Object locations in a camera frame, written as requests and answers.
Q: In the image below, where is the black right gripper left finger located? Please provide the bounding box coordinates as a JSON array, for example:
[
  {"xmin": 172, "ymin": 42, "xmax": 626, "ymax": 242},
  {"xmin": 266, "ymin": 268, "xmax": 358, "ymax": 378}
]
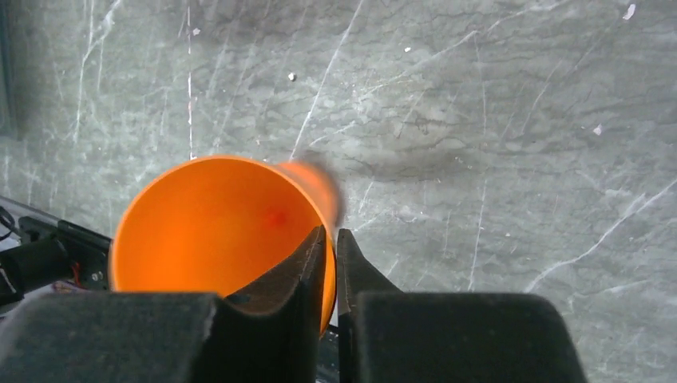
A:
[{"xmin": 1, "ymin": 227, "xmax": 327, "ymax": 382}]

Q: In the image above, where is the orange plastic goblet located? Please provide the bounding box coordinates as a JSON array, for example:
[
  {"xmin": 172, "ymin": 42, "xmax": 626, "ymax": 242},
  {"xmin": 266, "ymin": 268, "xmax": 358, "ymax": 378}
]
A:
[{"xmin": 108, "ymin": 155, "xmax": 345, "ymax": 330}]

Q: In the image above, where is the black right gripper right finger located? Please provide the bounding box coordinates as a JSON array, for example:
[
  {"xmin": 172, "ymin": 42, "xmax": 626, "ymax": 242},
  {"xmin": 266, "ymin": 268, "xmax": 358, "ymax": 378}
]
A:
[{"xmin": 336, "ymin": 229, "xmax": 587, "ymax": 382}]

